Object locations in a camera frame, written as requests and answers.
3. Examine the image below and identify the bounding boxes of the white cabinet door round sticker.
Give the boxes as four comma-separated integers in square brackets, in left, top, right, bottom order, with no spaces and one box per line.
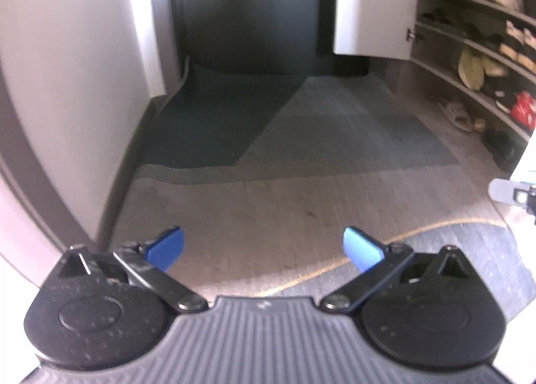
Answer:
[509,146,536,184]

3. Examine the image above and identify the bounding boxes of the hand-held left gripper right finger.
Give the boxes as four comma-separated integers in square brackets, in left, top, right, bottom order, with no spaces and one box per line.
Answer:
[319,226,483,312]

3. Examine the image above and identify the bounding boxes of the grey shoe cabinet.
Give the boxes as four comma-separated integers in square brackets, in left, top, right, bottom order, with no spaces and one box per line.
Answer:
[408,0,536,176]

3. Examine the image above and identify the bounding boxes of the black shoes beside red shoe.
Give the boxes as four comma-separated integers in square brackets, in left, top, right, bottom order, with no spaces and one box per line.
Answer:
[481,74,520,113]

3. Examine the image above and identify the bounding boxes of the black shoes on shelf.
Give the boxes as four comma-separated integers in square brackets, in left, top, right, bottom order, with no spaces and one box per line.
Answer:
[465,24,506,48]

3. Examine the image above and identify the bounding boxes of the dark shoes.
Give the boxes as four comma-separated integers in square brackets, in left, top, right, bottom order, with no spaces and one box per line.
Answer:
[481,127,520,169]

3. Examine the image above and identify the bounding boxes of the dark entrance door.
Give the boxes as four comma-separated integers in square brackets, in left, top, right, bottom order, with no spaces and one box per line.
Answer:
[167,0,370,77]

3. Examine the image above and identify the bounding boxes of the grey patchwork door mat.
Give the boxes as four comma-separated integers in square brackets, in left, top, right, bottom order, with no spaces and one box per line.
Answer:
[136,58,461,186]

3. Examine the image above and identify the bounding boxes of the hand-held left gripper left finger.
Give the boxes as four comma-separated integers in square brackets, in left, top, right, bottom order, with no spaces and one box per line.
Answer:
[41,226,209,313]

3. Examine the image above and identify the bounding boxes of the yellow-green shoe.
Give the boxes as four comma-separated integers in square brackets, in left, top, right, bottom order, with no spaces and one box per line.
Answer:
[458,47,485,93]
[481,55,510,79]

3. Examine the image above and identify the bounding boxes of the beige sandal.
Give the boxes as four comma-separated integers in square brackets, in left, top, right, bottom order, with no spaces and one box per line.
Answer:
[439,99,476,133]

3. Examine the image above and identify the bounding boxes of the red shoe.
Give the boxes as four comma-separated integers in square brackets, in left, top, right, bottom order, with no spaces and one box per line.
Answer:
[510,92,536,131]

